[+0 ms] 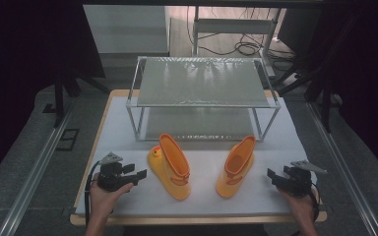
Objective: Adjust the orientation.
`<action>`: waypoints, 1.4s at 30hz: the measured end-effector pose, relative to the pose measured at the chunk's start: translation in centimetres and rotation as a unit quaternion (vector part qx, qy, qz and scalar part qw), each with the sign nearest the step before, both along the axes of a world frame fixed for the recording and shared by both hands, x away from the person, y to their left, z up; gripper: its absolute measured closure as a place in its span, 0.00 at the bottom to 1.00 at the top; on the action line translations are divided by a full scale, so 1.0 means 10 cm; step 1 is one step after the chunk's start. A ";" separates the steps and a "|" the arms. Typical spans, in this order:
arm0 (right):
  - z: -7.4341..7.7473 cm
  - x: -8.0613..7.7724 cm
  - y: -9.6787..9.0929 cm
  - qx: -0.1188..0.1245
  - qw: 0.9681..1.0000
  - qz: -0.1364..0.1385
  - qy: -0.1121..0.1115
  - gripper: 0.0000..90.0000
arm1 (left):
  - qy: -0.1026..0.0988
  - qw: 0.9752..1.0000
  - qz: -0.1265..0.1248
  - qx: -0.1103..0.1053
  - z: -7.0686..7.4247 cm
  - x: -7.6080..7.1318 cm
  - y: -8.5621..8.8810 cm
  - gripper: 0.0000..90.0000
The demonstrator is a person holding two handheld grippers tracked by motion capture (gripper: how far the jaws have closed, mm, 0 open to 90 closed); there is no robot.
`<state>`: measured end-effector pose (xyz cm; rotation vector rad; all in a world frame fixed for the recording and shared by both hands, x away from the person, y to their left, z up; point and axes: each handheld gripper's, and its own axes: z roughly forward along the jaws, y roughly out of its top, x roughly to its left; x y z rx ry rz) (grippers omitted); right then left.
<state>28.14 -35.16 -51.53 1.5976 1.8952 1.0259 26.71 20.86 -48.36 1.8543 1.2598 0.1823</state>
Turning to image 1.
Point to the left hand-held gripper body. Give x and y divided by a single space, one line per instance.
110 175

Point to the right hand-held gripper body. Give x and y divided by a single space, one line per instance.
300 180

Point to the yellow rubber rain boot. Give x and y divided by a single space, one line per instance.
236 170
174 173

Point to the two-tier metal shoe rack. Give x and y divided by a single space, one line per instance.
203 83

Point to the person's left hand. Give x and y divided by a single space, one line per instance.
103 198

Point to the person's right hand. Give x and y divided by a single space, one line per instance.
300 206

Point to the white table mat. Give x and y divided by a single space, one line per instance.
200 203

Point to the white table mat board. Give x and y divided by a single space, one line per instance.
190 220

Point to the black stand legs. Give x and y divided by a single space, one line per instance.
321 88
60 95

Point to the dark curtain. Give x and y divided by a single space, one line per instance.
23 65
370 82

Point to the white panel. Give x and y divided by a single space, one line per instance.
126 29

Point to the aluminium floor rail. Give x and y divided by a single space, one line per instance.
32 173
344 170

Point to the black rectangular floor frame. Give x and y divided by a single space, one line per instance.
68 139

